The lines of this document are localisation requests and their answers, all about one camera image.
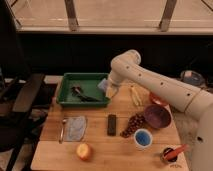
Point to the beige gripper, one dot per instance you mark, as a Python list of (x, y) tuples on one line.
[(111, 91)]

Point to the light blue sponge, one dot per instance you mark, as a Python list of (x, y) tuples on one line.
[(103, 85)]

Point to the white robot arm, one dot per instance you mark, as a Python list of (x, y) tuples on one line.
[(193, 101)]

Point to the yellow banana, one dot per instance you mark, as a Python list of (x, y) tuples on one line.
[(135, 96)]

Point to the black rectangular block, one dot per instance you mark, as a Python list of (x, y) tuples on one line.
[(111, 129)]

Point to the dark brush in tray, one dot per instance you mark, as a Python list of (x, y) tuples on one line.
[(77, 91)]

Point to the green plastic tray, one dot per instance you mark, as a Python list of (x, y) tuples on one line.
[(88, 85)]

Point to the bunch of dark grapes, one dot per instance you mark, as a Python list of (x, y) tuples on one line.
[(134, 123)]

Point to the orange red bowl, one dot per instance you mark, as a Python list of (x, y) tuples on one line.
[(157, 100)]

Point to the grey blue cloth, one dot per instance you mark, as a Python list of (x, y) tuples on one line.
[(76, 127)]

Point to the purple bowl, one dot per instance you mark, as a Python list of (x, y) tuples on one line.
[(157, 116)]

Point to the metal spoon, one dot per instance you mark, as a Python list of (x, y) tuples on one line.
[(62, 130)]

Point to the white cup blue inside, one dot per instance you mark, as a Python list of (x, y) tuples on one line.
[(143, 138)]

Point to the yellow red apple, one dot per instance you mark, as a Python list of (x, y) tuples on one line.
[(84, 151)]

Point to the blue grey background object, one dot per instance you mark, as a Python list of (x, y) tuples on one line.
[(193, 78)]

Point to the black chair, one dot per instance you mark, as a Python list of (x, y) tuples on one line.
[(17, 125)]

